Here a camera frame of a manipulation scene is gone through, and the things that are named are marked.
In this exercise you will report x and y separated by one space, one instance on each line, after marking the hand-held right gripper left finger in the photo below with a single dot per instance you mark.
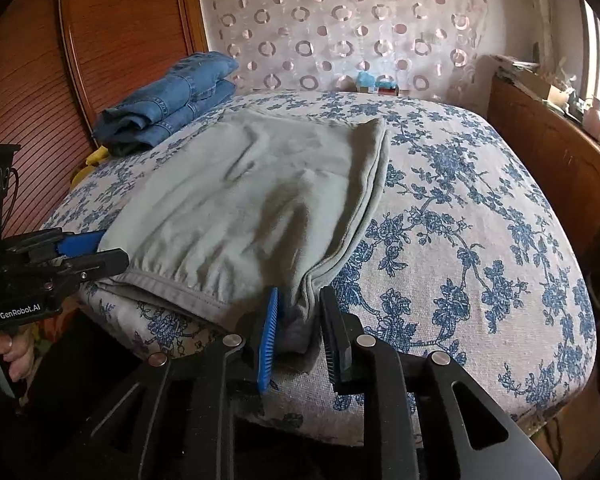
267 340

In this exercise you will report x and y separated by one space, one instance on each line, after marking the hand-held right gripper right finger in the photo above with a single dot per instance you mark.
337 345

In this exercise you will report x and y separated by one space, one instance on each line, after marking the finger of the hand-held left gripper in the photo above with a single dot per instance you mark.
82 242
100 262

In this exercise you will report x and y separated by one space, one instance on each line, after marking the grey pants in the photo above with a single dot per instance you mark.
240 200

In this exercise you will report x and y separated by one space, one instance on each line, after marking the person's left hand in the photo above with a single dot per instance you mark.
12 355

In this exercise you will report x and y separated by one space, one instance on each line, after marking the yellow plush toy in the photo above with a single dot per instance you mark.
96 156

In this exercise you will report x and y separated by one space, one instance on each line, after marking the person's dark clothing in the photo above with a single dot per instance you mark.
55 410

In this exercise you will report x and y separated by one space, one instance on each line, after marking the folded blue jeans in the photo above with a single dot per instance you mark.
180 100

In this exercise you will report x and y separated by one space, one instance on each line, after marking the bed with floral sheet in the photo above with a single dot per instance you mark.
455 210

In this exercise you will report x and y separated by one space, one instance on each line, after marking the wooden headboard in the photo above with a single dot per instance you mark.
120 35

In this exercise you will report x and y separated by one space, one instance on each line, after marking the small cardboard box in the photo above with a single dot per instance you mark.
387 91

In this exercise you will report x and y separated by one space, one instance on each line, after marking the teal cloth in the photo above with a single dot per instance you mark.
372 81

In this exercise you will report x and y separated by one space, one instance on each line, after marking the long wooden cabinet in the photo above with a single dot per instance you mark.
545 160

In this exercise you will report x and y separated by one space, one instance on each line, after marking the circle pattern curtain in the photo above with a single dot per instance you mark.
340 25

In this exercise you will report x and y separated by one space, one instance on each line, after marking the open cardboard box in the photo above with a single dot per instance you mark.
540 87

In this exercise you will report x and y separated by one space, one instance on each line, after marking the stack of papers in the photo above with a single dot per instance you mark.
515 66

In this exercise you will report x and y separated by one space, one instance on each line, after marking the bundled pale window curtain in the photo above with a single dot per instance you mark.
542 15

